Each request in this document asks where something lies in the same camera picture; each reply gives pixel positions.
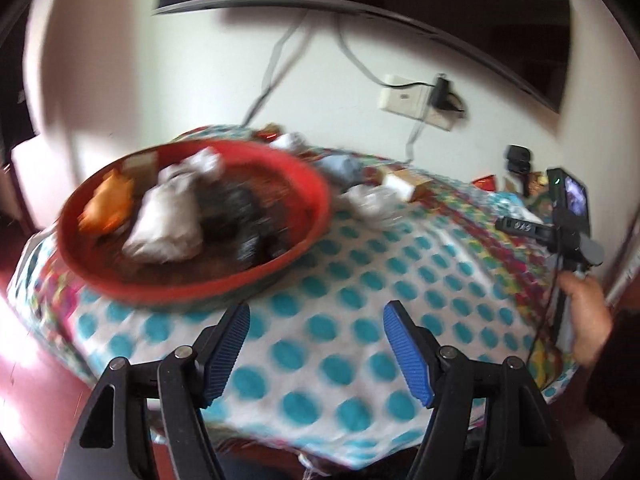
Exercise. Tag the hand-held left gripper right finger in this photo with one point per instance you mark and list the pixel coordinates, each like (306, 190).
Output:
(407, 355)

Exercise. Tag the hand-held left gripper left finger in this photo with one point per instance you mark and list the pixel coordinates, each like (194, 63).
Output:
(227, 355)

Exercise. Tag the red round tray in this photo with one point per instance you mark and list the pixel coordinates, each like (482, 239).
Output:
(200, 288)

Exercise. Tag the black bag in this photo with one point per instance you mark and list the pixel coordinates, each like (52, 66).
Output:
(235, 215)

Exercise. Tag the white plastic bag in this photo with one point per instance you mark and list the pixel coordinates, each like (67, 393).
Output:
(160, 225)

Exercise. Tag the white paper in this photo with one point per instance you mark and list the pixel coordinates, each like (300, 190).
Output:
(200, 162)
(289, 141)

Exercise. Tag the orange snack packet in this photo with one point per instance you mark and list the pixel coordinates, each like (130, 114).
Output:
(107, 200)

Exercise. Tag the person's right forearm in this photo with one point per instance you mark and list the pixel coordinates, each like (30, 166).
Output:
(615, 400)

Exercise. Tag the person's right hand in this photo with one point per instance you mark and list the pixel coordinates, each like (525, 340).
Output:
(590, 320)

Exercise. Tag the colourful snack packet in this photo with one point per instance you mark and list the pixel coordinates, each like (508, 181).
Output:
(537, 190)

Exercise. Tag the silver metal pole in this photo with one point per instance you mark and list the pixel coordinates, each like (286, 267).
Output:
(622, 282)

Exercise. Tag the polka dot table cloth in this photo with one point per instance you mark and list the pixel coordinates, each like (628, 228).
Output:
(325, 330)

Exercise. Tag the black small device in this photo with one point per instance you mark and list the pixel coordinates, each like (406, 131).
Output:
(518, 162)

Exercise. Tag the red snack packet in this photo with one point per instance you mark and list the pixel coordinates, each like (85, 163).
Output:
(485, 184)
(268, 135)

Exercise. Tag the clear crumpled plastic wrap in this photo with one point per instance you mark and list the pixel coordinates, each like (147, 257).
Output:
(372, 202)

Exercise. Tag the white and tan box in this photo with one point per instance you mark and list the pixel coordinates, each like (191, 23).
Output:
(405, 185)

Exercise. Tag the grey crumpled cloth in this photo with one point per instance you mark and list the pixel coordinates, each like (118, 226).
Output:
(345, 167)

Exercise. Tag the small cardboard box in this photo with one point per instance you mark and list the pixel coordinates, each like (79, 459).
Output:
(140, 162)

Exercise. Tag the dark wooden furniture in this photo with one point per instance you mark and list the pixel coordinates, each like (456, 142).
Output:
(15, 85)

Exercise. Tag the white wall socket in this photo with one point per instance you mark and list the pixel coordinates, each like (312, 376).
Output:
(400, 97)

